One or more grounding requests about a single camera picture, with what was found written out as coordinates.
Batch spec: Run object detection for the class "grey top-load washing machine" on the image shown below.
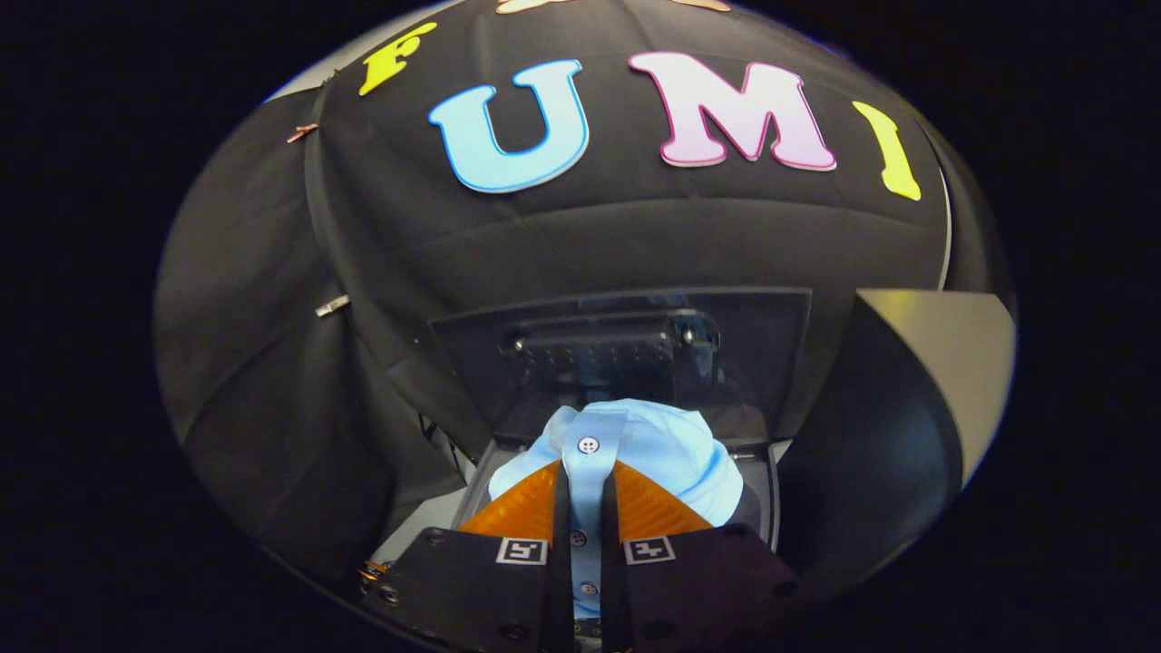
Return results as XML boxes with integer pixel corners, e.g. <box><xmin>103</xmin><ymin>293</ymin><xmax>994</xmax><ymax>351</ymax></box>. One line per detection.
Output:
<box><xmin>367</xmin><ymin>288</ymin><xmax>815</xmax><ymax>581</ymax></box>

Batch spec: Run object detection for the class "light blue button shirt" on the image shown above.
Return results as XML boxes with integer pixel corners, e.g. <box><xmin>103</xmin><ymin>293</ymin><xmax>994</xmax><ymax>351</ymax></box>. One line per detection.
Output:
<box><xmin>488</xmin><ymin>399</ymin><xmax>745</xmax><ymax>622</ymax></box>

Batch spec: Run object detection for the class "black backdrop cloth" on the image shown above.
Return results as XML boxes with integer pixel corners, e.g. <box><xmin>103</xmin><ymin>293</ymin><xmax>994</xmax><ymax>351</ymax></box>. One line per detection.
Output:
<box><xmin>152</xmin><ymin>0</ymin><xmax>1017</xmax><ymax>581</ymax></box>

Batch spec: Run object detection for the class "grey metal cabinet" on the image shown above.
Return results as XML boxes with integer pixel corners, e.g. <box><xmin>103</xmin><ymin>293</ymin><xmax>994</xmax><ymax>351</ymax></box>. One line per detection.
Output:
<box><xmin>776</xmin><ymin>288</ymin><xmax>1019</xmax><ymax>590</ymax></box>

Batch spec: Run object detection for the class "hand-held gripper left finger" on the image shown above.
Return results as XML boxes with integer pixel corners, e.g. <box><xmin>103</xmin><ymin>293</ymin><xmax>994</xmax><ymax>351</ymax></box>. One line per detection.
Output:
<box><xmin>356</xmin><ymin>460</ymin><xmax>575</xmax><ymax>653</ymax></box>

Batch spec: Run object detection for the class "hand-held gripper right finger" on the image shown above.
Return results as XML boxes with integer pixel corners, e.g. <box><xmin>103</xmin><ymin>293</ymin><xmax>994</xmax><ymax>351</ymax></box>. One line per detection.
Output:
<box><xmin>599</xmin><ymin>460</ymin><xmax>817</xmax><ymax>653</ymax></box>

